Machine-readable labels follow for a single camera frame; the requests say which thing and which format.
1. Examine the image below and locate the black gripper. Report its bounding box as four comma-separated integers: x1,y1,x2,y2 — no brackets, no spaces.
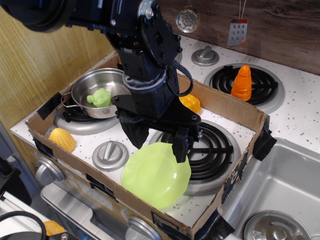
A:
111,66,201,163

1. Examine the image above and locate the green toy broccoli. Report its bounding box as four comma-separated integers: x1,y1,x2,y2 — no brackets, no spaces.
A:
86,88,111,108

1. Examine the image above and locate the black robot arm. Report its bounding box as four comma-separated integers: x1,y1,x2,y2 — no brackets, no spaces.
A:
0,0,202,163

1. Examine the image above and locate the silver metal pan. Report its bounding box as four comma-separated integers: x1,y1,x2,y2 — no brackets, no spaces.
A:
61,68,130,119

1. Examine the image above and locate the light green plastic plate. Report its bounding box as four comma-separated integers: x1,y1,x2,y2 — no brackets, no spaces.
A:
121,142,192,210

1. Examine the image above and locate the orange toy pumpkin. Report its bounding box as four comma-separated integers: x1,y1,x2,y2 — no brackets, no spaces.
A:
179,94,201,113

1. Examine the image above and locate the silver front stove knob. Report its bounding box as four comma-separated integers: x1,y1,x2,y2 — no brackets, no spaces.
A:
92,140,129,172

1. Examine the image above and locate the silver stove knob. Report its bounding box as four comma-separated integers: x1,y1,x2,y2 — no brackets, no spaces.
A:
191,46,220,67
92,140,129,172

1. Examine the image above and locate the front right black burner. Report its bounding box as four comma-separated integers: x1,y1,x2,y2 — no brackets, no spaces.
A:
147,119,243,197

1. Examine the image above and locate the black burner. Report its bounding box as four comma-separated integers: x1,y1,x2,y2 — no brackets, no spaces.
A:
54,96,119,136
147,119,243,197
204,63,286,115

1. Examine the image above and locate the silver back stove knob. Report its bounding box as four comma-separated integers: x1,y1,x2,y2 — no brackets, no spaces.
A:
191,46,220,67

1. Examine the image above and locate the front left black burner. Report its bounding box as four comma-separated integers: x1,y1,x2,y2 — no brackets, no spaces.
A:
54,96,119,136

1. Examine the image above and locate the orange toy carrot upright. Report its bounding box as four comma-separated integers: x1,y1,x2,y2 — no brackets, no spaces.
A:
231,64,252,102

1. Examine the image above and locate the silver oven knob right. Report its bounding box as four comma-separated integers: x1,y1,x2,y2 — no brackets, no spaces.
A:
125,216,162,240

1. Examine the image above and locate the silver oven knob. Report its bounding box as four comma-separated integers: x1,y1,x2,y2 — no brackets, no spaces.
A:
125,216,162,240
35,157,66,186

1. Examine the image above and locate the yellow toy corn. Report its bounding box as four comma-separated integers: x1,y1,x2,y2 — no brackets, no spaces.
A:
49,128,76,153

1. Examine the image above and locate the brown cardboard fence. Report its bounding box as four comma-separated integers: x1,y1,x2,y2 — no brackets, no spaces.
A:
25,52,278,240

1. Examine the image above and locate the back right black burner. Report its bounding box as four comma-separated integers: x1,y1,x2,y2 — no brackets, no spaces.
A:
204,63,286,115

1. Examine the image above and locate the silver oven knob left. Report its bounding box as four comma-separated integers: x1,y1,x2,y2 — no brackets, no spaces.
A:
35,157,66,186

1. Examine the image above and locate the hanging silver strainer ladle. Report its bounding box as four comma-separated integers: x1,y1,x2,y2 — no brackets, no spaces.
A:
175,0,201,34

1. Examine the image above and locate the hanging silver spatula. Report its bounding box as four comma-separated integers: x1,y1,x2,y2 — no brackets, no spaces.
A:
227,0,248,47

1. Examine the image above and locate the silver metal sink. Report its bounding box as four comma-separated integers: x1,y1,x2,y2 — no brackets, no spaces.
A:
221,138,320,240

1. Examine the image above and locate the silver sink drain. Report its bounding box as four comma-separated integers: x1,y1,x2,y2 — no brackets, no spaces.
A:
241,210,311,240

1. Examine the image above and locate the yellow toy on floor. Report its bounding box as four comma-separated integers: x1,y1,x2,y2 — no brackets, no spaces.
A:
43,220,66,236

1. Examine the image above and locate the silver oven door handle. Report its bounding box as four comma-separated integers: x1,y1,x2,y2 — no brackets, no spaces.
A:
40,183,127,240

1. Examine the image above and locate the black cable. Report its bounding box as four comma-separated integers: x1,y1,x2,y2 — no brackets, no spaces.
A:
0,210,48,240

